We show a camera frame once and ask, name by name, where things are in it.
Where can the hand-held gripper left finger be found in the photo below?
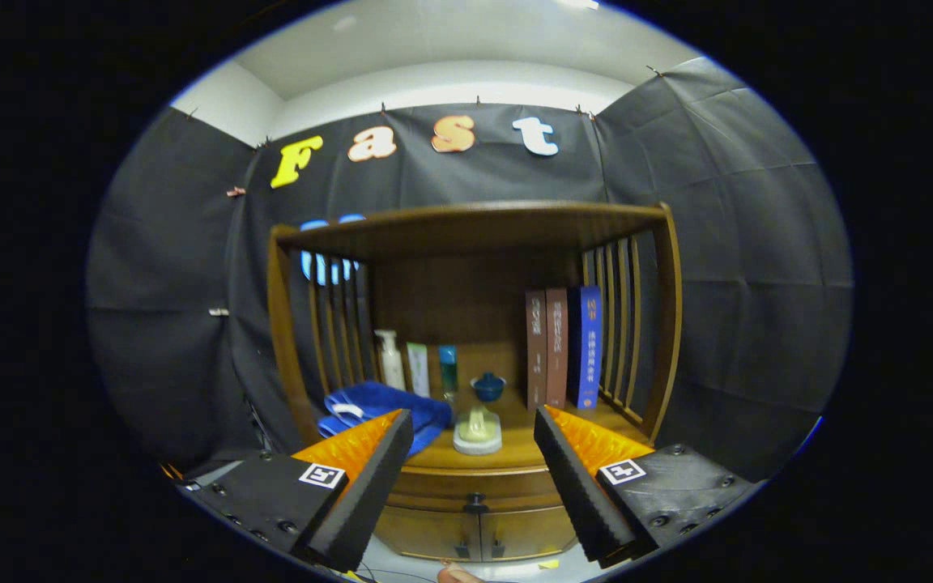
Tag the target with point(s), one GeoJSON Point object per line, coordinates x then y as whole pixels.
{"type": "Point", "coordinates": [369, 494]}

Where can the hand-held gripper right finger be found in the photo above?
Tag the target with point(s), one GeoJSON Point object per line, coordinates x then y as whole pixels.
{"type": "Point", "coordinates": [580, 494]}

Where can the wooden drawer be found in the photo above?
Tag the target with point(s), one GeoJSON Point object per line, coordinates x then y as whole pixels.
{"type": "Point", "coordinates": [434, 487]}

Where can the wooden cabinet door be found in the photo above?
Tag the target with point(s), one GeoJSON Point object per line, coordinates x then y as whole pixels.
{"type": "Point", "coordinates": [531, 530]}
{"type": "Point", "coordinates": [426, 534]}

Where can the wooden countertop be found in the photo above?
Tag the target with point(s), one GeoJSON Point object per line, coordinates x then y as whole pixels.
{"type": "Point", "coordinates": [515, 453]}

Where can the wooden cabinet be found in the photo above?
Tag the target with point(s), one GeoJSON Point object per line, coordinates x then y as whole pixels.
{"type": "Point", "coordinates": [466, 300]}

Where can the blue towel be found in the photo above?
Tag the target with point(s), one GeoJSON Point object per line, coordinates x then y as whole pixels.
{"type": "Point", "coordinates": [402, 405]}

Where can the white pump bottle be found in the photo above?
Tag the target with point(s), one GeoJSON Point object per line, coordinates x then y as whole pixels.
{"type": "Point", "coordinates": [391, 368]}

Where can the white green tube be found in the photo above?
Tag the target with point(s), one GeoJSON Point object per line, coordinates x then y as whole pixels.
{"type": "Point", "coordinates": [418, 372]}

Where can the blue lidded teacup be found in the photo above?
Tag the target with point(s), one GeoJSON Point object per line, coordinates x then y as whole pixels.
{"type": "Point", "coordinates": [488, 390]}

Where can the blue capped clear bottle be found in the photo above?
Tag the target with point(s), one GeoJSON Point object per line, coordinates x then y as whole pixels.
{"type": "Point", "coordinates": [448, 376]}

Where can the blue book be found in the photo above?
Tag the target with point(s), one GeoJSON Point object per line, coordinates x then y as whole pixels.
{"type": "Point", "coordinates": [588, 348]}

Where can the reddish brown book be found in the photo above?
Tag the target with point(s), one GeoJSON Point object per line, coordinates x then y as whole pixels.
{"type": "Point", "coordinates": [556, 348]}

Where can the ceiling light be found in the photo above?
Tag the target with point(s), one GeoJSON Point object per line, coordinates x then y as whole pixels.
{"type": "Point", "coordinates": [578, 4]}

